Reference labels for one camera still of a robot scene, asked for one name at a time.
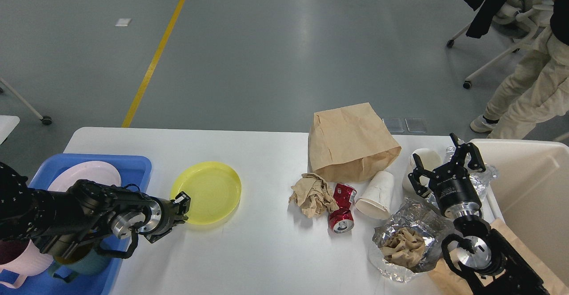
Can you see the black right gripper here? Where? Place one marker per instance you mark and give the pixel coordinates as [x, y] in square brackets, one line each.
[453, 190]

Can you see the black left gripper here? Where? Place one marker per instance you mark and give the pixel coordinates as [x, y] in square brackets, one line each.
[163, 215]

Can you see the yellow plastic plate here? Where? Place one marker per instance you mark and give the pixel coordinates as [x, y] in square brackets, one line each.
[214, 189]

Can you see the dark green mug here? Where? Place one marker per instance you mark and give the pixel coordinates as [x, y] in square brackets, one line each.
[83, 261]

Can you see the pink ribbed mug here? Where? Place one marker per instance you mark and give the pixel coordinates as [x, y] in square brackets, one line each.
[23, 258]

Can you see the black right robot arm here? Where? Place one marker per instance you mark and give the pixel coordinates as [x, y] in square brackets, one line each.
[476, 252]

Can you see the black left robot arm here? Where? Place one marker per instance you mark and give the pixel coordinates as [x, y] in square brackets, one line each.
[108, 217]

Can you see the white paper cup upright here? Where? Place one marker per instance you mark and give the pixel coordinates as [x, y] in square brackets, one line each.
[430, 160]

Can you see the crushed clear plastic bottle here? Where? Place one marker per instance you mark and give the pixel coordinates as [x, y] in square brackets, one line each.
[480, 181]

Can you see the crumpled aluminium foil sheet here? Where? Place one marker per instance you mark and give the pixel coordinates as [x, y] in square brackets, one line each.
[419, 217]

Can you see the clear floor plate right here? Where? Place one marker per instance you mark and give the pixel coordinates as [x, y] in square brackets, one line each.
[416, 125]

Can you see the clear floor plate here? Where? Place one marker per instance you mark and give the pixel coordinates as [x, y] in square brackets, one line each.
[416, 125]
[394, 125]

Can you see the blue plastic tray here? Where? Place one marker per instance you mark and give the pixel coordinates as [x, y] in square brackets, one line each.
[133, 169]

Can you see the clear floor plate left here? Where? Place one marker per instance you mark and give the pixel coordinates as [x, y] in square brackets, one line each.
[394, 125]

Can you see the white paper cup lying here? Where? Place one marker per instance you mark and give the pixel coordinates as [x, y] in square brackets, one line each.
[376, 199]

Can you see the crumpled brown paper on foil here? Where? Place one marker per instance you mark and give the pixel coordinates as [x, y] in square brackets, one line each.
[405, 248]

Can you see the beige plastic bin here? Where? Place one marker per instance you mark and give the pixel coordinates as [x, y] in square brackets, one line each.
[532, 192]

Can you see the pink plate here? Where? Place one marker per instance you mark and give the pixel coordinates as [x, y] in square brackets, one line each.
[97, 171]

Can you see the flat brown paper bag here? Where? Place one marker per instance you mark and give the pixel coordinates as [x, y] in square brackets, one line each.
[451, 284]

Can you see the crushed red soda can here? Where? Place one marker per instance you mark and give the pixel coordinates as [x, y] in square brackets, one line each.
[341, 220]

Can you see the person in beige trousers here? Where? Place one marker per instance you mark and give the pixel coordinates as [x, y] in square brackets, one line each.
[538, 88]

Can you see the crumpled brown paper ball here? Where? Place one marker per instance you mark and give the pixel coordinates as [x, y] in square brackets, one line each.
[313, 195]

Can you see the white cart leg with caster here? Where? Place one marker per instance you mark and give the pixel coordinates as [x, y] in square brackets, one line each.
[45, 120]

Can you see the white wheeled chair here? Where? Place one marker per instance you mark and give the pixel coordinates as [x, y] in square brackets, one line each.
[518, 20]

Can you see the small white side table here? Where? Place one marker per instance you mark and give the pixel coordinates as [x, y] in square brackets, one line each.
[7, 125]

